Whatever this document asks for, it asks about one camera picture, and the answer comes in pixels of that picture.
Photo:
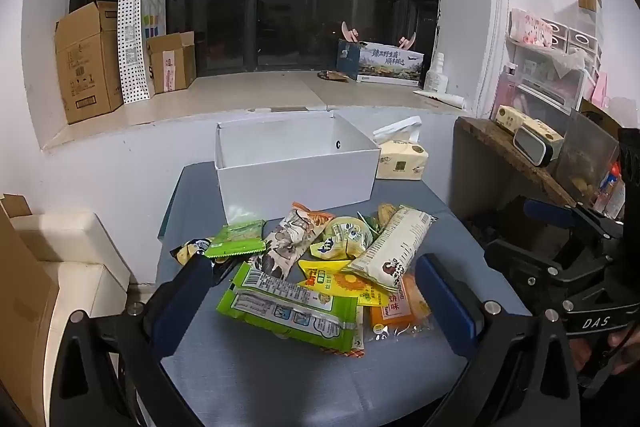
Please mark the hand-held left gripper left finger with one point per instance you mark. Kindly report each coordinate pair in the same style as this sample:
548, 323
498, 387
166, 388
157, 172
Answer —
180, 302

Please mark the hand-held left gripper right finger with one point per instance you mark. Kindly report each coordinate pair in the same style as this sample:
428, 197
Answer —
445, 307

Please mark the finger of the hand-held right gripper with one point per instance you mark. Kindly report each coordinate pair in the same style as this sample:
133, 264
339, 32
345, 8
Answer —
520, 257
547, 213

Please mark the orange snack packet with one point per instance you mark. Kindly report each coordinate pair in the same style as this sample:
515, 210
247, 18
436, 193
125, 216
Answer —
400, 309

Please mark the black and yellow snack packet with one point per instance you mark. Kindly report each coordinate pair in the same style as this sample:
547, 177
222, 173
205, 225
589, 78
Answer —
192, 249

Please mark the long white cracker packet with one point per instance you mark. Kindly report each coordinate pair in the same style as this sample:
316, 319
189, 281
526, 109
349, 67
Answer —
395, 247

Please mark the small green snack packet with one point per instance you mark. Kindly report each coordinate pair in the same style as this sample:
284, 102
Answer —
235, 239

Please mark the large green snack packet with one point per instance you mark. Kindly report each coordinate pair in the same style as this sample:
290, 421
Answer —
290, 309

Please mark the yellow sunflower snack packet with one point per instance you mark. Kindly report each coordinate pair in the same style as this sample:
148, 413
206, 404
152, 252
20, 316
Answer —
335, 283

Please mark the round yellow-green jelly packet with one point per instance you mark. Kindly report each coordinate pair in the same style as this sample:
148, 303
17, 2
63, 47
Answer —
345, 236

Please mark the beige illustrated snack packet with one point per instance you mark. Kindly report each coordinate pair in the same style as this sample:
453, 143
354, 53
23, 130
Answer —
292, 239

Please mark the white cardboard box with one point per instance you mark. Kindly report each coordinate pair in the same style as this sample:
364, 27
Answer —
295, 177

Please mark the person's right hand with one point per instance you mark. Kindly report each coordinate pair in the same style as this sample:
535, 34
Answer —
582, 352

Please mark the dark wooden side table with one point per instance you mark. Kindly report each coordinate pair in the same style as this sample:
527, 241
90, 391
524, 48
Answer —
495, 172

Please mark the clear plastic container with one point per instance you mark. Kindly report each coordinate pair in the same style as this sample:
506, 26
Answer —
585, 157

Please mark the small yellow tissue pack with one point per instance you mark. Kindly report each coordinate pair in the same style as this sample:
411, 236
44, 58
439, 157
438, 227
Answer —
510, 117
547, 133

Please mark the beige cushioned seat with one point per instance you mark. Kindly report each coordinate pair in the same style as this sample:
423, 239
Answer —
75, 267

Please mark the pink box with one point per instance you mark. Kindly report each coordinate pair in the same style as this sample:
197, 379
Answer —
507, 87

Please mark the white drawer organizer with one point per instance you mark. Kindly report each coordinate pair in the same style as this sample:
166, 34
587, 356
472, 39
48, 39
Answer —
555, 72

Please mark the white tube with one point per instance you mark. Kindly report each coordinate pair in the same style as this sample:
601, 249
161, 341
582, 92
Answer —
440, 98

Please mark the flat cardboard sheet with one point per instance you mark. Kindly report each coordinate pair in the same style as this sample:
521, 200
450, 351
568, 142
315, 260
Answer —
20, 307

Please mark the white plastic bottle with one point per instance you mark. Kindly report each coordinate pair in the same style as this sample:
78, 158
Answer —
436, 74

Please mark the pink floral pouch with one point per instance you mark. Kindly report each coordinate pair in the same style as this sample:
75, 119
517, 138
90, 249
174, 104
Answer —
531, 28

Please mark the printed tissue box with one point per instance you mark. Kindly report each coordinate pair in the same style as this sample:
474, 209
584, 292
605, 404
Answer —
385, 63

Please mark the pink hair clip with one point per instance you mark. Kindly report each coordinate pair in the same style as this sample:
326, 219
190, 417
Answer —
350, 32
407, 41

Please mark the small cardboard box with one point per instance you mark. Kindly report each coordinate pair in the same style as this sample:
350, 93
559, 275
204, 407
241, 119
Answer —
170, 64

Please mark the brown wrapper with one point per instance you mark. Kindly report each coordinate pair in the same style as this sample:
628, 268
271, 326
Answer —
334, 76

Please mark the polka dot paper bag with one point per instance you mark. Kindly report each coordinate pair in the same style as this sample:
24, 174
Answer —
132, 52

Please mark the large cardboard box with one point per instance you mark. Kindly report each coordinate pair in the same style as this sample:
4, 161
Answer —
87, 62

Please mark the white paper bag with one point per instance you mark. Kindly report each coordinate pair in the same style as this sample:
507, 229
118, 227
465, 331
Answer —
154, 14

